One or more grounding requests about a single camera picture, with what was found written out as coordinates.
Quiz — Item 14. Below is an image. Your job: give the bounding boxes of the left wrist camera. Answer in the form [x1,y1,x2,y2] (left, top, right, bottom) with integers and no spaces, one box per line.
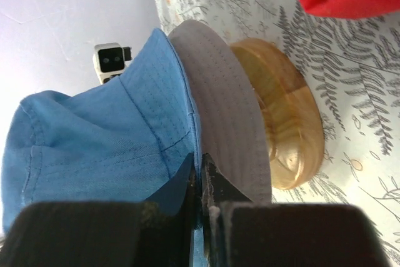
[92,43,133,84]

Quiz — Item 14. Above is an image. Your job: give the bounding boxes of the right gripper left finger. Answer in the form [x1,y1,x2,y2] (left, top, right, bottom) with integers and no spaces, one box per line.
[1,154,196,266]

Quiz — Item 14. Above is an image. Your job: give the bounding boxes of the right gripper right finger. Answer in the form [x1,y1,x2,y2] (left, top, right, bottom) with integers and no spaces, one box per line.
[201,154,389,266]

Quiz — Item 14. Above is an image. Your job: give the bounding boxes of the blue bucket hat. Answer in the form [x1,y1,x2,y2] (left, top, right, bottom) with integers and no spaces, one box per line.
[1,29,207,266]

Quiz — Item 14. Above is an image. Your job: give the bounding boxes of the wooden hat stand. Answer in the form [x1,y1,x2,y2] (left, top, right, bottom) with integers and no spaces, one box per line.
[231,38,325,190]

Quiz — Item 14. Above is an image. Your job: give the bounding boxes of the floral table mat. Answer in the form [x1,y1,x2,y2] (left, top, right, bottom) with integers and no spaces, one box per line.
[155,0,399,266]

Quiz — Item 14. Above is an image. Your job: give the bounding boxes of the grey bucket hat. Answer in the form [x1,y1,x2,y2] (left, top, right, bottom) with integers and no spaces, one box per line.
[168,20,272,204]

